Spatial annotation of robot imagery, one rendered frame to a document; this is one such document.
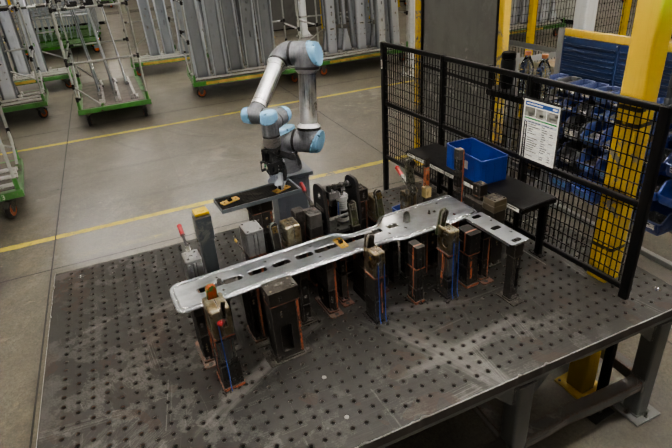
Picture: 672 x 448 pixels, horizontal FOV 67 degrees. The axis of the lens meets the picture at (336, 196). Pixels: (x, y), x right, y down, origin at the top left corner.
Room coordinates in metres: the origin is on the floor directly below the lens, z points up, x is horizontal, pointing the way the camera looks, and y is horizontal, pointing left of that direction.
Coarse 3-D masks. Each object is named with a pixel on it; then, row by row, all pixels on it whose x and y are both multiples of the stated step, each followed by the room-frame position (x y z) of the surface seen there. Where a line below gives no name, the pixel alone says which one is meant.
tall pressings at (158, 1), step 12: (144, 0) 10.91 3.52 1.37; (156, 0) 11.00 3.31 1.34; (144, 12) 10.89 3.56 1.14; (156, 12) 10.90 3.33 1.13; (180, 12) 10.90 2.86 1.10; (144, 24) 10.85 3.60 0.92; (168, 24) 10.94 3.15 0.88; (180, 24) 10.88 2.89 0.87; (156, 36) 10.83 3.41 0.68; (168, 36) 10.98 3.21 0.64; (156, 48) 10.87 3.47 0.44; (168, 48) 10.95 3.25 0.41; (180, 48) 10.74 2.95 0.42
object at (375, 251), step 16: (368, 256) 1.72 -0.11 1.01; (384, 256) 1.70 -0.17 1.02; (368, 272) 1.73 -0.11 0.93; (384, 272) 1.69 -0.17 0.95; (368, 288) 1.74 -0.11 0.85; (384, 288) 1.69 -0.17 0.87; (368, 304) 1.73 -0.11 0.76; (384, 304) 1.70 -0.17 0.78; (368, 320) 1.71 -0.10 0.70; (384, 320) 1.69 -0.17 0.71
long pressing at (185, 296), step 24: (384, 216) 2.06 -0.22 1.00; (432, 216) 2.03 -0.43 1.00; (456, 216) 2.02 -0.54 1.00; (312, 240) 1.89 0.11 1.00; (360, 240) 1.87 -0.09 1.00; (384, 240) 1.86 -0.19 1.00; (240, 264) 1.74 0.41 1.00; (264, 264) 1.74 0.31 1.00; (288, 264) 1.72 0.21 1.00; (312, 264) 1.71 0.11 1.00; (192, 288) 1.61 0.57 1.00; (216, 288) 1.59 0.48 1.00; (240, 288) 1.58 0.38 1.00
